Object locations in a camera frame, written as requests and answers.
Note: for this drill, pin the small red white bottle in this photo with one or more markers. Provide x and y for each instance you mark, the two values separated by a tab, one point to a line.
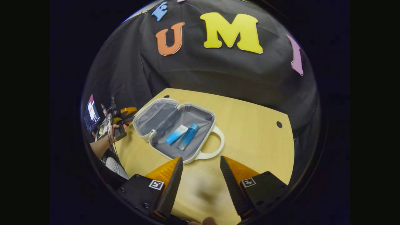
103	110

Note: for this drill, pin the blue white skin care tube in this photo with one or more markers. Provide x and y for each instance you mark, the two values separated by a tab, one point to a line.
175	135

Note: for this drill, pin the person's grey clothing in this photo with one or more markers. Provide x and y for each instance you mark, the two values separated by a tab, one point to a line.
117	167

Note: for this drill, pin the blue skin care bottle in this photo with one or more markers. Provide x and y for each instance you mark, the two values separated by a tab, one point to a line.
188	136

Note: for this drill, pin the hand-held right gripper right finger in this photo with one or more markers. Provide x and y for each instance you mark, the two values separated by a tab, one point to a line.
232	187

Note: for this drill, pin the computer monitor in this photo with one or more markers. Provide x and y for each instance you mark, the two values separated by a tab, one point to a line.
91	112

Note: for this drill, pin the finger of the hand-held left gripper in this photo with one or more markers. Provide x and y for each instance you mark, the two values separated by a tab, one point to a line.
129	110
128	119

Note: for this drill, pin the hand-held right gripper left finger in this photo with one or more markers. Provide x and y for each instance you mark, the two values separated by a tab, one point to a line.
172	190

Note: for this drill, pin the white hard-shell suitcase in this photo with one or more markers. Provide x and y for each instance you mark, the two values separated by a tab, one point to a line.
200	118

